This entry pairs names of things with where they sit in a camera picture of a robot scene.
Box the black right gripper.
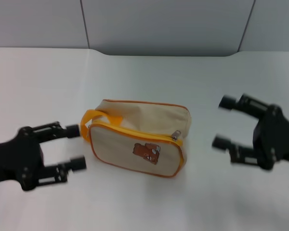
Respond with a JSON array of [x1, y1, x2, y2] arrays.
[[211, 93, 289, 171]]

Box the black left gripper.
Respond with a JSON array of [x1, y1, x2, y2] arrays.
[[0, 122, 88, 192]]

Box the beige food bag yellow trim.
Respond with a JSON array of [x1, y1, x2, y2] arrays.
[[79, 98, 192, 180]]

